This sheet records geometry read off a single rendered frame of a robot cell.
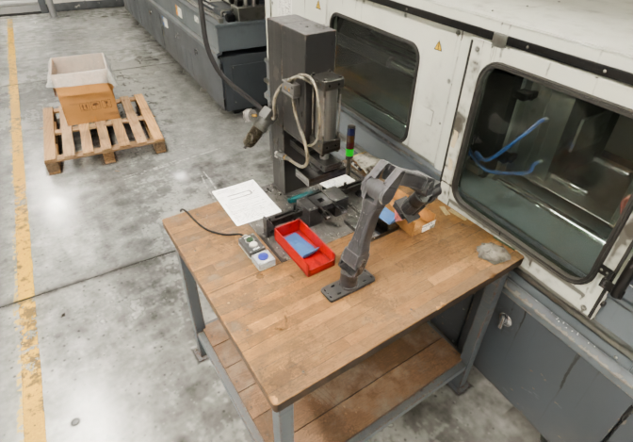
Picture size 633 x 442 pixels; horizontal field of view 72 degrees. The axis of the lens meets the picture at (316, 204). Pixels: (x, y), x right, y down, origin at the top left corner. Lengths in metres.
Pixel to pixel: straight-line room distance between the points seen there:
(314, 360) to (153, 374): 1.32
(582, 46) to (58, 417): 2.62
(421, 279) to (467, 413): 0.97
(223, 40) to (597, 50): 3.67
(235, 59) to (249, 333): 3.67
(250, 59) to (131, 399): 3.45
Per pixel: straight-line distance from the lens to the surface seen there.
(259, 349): 1.41
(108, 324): 2.84
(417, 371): 2.24
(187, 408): 2.40
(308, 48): 1.58
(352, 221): 1.83
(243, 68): 4.81
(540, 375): 2.21
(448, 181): 2.06
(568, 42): 1.65
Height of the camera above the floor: 2.04
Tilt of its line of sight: 36 degrees down
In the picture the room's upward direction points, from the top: 2 degrees clockwise
